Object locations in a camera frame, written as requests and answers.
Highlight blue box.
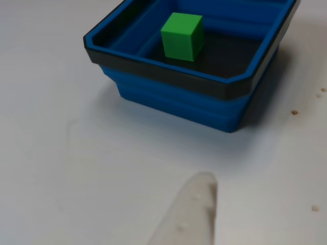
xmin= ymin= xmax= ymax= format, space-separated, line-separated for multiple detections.
xmin=83 ymin=0 xmax=302 ymax=134

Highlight green cube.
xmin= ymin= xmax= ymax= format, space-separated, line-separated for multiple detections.
xmin=160 ymin=12 xmax=204 ymax=62

